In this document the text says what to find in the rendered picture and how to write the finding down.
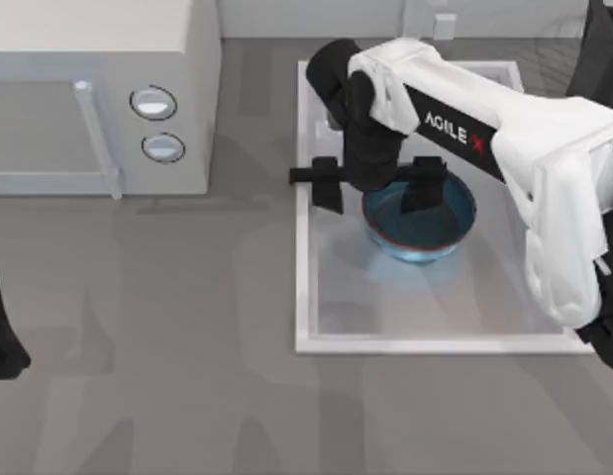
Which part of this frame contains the pale microwave oven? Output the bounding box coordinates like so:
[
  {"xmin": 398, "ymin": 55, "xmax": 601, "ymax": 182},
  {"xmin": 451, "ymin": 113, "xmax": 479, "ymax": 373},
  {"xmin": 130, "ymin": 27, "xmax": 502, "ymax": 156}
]
[{"xmin": 0, "ymin": 0, "xmax": 224, "ymax": 200}]

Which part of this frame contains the dark cabinet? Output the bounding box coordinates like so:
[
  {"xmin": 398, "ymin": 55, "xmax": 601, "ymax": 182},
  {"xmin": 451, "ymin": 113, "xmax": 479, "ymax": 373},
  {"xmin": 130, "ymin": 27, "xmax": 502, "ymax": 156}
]
[{"xmin": 564, "ymin": 0, "xmax": 613, "ymax": 111}]

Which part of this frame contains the blue bowl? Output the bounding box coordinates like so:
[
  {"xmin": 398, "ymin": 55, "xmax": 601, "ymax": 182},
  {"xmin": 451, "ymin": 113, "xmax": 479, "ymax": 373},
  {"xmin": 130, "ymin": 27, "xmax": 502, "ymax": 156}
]
[{"xmin": 360, "ymin": 169, "xmax": 478, "ymax": 264}]

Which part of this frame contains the glass microwave door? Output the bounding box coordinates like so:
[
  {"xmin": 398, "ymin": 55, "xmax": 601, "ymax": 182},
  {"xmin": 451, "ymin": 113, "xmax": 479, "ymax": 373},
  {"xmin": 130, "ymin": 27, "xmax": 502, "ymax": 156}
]
[{"xmin": 0, "ymin": 80, "xmax": 124, "ymax": 199}]

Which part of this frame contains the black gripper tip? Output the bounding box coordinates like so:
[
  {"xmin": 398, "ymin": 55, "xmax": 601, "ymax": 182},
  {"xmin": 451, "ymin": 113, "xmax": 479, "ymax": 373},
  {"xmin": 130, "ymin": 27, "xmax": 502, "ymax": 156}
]
[{"xmin": 0, "ymin": 250, "xmax": 33, "ymax": 382}]

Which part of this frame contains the white sink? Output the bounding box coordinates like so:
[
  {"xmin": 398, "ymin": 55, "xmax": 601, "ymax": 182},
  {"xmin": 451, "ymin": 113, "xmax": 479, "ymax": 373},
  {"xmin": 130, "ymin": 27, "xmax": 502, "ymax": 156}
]
[{"xmin": 294, "ymin": 59, "xmax": 598, "ymax": 355}]

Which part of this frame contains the small round microwave knob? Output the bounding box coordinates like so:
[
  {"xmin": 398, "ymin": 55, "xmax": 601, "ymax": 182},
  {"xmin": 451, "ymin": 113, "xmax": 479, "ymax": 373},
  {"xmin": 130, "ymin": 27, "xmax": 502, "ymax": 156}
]
[{"xmin": 140, "ymin": 132, "xmax": 187, "ymax": 165}]

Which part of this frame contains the large round microwave knob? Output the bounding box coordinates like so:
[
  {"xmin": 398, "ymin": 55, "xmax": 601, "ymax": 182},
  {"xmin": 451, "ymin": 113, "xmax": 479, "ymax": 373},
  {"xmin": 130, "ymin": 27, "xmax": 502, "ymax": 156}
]
[{"xmin": 129, "ymin": 84, "xmax": 179, "ymax": 122}]

